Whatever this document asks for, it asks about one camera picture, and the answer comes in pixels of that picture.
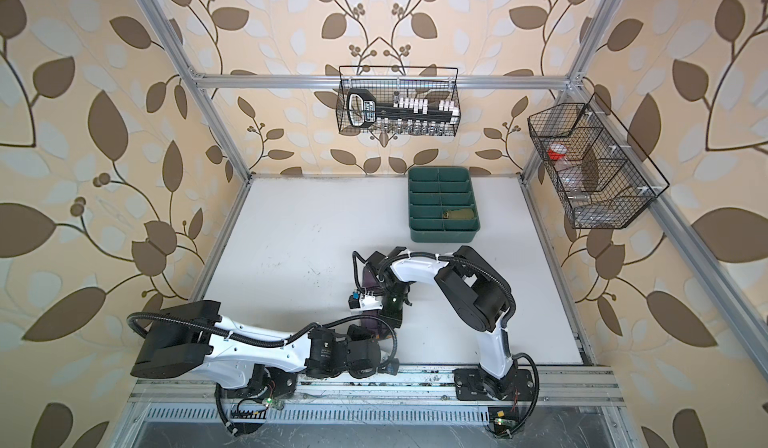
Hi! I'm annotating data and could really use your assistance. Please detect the green plastic divided tray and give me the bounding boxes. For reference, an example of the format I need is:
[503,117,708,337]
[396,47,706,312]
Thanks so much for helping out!
[408,166,481,244]

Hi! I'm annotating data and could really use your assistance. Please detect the green striped sock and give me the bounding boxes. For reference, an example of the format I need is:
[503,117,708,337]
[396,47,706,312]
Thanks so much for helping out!
[442,207,477,221]

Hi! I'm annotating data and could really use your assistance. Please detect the purple striped sock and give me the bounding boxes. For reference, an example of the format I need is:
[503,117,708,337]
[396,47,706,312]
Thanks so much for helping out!
[360,264,384,296]

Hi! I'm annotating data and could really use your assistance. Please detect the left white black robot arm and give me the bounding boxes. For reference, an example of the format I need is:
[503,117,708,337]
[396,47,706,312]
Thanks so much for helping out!
[127,300,399,437]

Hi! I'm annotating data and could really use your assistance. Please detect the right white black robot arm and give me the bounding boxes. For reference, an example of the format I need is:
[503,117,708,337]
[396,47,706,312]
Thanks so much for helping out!
[348,245,540,439]

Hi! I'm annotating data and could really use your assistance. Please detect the black socket set holder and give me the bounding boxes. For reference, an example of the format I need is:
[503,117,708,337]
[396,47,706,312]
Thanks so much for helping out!
[342,88,461,128]

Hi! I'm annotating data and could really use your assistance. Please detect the red capped clear container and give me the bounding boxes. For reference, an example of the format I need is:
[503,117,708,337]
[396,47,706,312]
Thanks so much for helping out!
[546,143,569,169]

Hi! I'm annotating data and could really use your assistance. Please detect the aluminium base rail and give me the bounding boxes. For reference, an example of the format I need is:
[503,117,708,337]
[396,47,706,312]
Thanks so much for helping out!
[129,364,625,407]

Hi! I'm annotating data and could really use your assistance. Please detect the back black wire basket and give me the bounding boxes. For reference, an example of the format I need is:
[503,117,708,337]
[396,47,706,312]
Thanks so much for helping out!
[335,64,462,138]

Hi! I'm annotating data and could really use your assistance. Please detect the black wire basket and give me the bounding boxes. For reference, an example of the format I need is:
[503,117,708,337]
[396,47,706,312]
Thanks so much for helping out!
[527,94,670,229]
[335,64,462,138]

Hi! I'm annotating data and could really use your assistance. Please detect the right black wire basket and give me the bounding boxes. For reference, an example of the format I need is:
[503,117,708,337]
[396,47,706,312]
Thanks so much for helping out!
[527,94,670,229]

